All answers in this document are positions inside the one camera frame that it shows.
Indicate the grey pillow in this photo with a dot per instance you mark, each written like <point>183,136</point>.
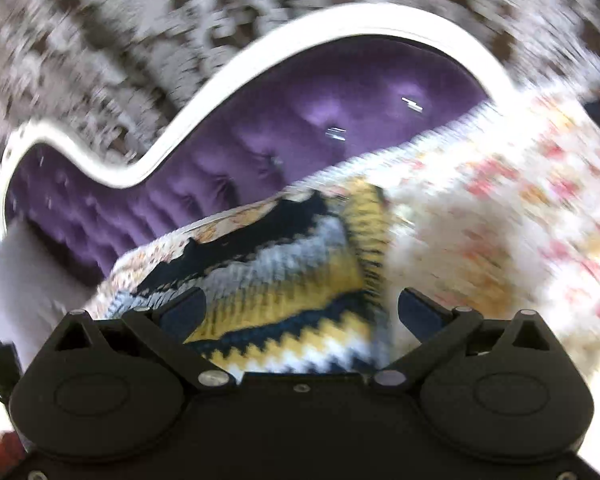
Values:
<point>25,280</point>

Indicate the yellow navy zigzag knit sweater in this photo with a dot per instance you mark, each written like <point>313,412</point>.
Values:
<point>290,285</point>

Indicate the purple tufted white-framed headboard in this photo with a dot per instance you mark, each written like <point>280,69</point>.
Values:
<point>340,105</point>

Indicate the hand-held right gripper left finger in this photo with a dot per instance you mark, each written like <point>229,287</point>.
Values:
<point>185,310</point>

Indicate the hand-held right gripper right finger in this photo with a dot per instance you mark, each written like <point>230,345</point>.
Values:
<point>419,310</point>

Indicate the floral bed sheet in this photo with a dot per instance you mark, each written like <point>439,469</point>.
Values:
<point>480,210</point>

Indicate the dark red cloth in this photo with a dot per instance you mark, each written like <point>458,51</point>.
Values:
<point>2,447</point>

